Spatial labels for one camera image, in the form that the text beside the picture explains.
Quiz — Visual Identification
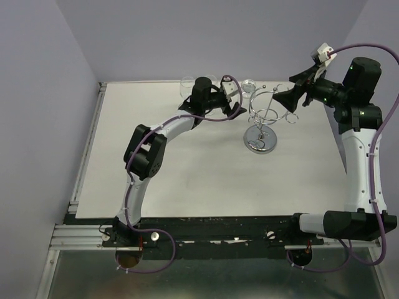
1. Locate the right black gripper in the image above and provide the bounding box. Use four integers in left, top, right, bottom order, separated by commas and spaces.
273, 63, 350, 112

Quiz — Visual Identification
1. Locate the clear wine glass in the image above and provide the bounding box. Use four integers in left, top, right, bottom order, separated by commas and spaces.
180, 76, 195, 100

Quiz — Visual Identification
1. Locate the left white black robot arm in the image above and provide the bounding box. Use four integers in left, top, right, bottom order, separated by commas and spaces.
113, 75, 246, 246

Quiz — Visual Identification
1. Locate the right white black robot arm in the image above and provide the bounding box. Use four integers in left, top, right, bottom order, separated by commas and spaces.
273, 57, 397, 244

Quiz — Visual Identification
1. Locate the chrome wine glass rack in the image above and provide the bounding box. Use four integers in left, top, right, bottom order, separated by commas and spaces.
243, 83, 299, 154

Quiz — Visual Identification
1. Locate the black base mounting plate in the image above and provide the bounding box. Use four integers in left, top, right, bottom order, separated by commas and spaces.
64, 215, 324, 260

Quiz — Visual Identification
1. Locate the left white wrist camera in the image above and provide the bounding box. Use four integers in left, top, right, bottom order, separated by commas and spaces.
221, 80, 241, 102

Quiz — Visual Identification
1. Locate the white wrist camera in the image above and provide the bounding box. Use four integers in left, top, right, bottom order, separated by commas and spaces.
221, 80, 241, 102
310, 42, 337, 81

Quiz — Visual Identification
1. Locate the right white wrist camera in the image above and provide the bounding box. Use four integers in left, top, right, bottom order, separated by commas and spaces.
310, 42, 337, 81

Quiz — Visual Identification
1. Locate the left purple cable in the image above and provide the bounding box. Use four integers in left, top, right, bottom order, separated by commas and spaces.
123, 74, 244, 275

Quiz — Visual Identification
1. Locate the aluminium left side rail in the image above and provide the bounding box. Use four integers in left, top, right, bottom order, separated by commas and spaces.
67, 82, 107, 214

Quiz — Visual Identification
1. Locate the aluminium rail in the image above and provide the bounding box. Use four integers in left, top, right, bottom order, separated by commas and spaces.
67, 82, 107, 214
49, 225, 381, 250

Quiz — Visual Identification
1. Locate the aluminium front rail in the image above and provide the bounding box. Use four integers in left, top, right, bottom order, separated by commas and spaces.
49, 225, 381, 250

